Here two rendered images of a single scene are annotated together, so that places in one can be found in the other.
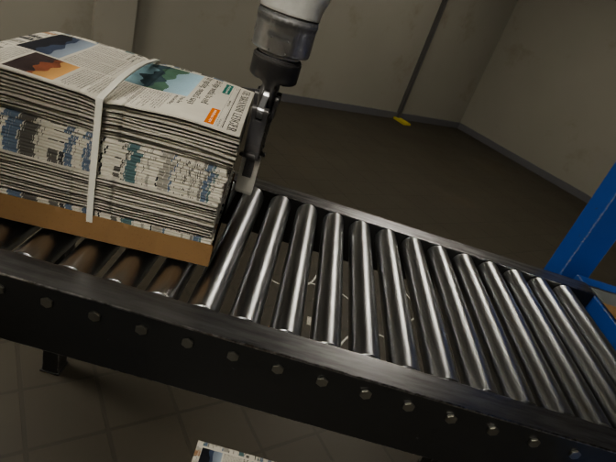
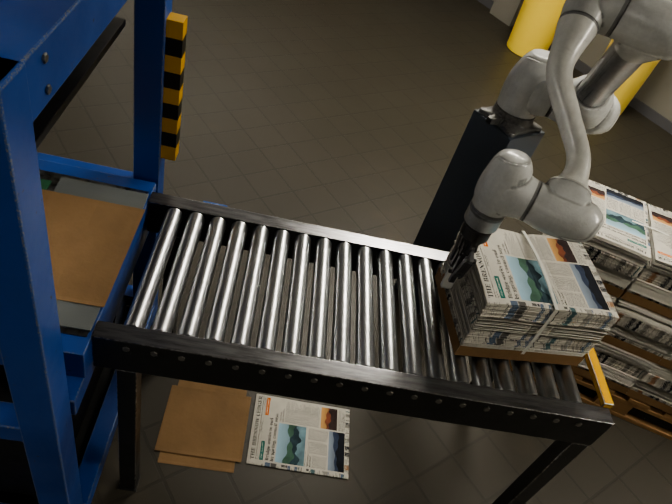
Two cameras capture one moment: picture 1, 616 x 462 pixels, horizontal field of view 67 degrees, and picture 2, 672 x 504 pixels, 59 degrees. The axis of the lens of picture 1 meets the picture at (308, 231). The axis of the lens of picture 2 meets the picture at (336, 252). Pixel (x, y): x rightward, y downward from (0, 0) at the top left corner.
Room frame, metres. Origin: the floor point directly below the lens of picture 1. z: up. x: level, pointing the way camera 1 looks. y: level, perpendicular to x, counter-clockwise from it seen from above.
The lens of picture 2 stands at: (1.90, -0.31, 1.99)
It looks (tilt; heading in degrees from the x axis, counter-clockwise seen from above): 42 degrees down; 174
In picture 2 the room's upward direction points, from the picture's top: 19 degrees clockwise
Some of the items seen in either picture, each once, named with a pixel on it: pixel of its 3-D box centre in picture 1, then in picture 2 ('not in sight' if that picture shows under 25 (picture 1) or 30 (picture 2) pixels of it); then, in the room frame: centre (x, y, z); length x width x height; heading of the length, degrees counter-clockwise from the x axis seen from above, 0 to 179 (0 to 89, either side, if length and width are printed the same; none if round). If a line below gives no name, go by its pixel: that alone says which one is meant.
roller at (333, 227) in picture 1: (329, 273); (364, 305); (0.76, -0.07, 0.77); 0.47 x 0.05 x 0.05; 5
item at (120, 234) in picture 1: (181, 203); (471, 311); (0.73, 0.23, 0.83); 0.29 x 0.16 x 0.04; 11
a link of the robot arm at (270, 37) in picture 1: (283, 35); (484, 215); (0.73, 0.13, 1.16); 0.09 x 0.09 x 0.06
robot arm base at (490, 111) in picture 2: not in sight; (509, 115); (-0.11, 0.35, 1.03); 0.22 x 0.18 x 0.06; 130
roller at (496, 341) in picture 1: (485, 321); (251, 284); (0.79, -0.39, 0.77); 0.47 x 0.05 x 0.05; 5
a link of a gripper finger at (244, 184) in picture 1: (247, 174); not in sight; (0.73, 0.13, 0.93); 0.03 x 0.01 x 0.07; 95
